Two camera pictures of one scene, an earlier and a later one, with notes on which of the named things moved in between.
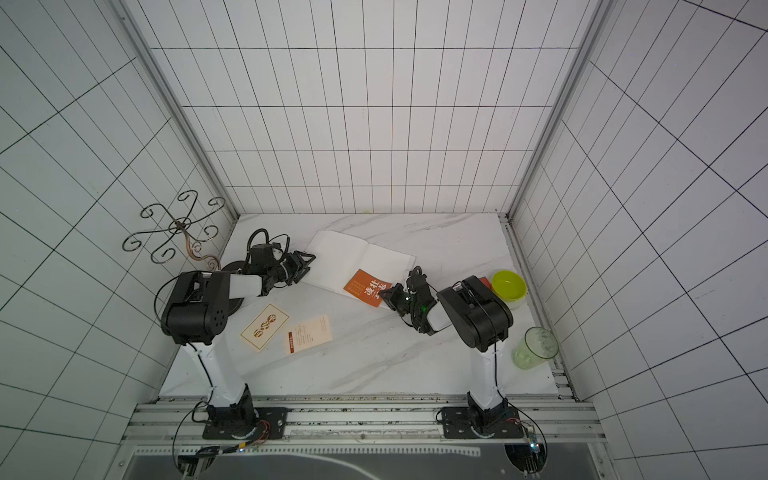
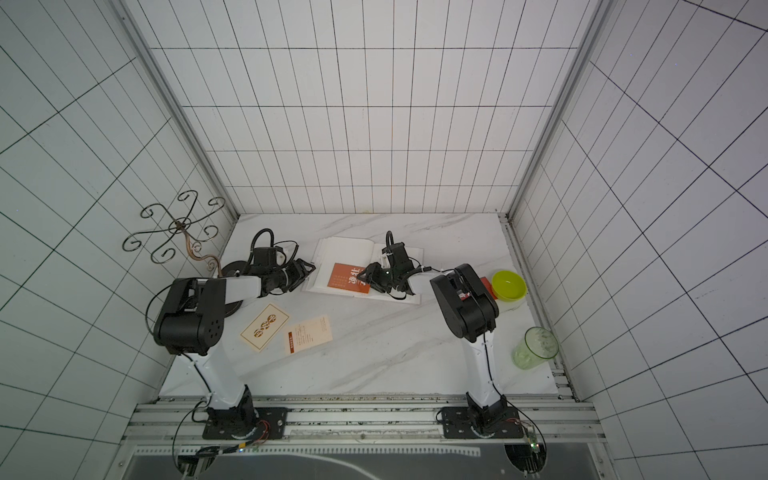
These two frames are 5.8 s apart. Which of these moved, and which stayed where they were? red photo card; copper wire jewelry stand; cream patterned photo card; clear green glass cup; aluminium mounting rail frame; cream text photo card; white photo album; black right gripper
Moved: black right gripper; white photo album
Stayed: red photo card; cream patterned photo card; cream text photo card; copper wire jewelry stand; aluminium mounting rail frame; clear green glass cup
